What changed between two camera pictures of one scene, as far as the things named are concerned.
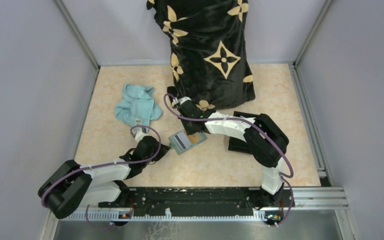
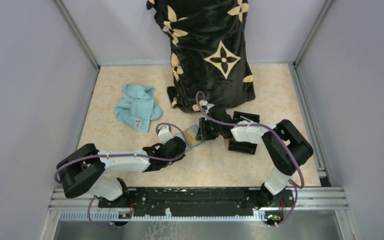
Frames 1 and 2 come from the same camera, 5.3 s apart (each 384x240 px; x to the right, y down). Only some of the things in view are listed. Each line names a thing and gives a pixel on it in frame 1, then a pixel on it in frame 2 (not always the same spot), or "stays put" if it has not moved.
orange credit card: x=195 y=138 stays put
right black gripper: x=188 y=131 -> x=202 y=134
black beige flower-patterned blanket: x=207 y=42 stays put
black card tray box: x=236 y=145 stays put
